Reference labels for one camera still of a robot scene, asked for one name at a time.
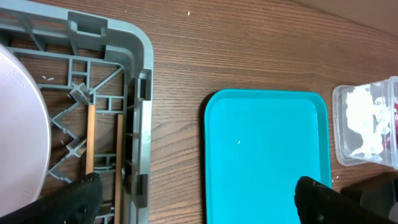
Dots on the grey plastic dishwasher rack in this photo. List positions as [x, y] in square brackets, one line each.
[79, 59]

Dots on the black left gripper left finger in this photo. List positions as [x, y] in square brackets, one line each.
[79, 202]

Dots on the white round plate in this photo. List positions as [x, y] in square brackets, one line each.
[25, 136]

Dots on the red snack wrapper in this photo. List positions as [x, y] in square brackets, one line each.
[390, 138]

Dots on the teal plastic serving tray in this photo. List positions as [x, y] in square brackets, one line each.
[258, 143]

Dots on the clear plastic waste bin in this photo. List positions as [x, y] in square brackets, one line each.
[346, 140]

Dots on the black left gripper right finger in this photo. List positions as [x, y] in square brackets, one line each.
[317, 203]

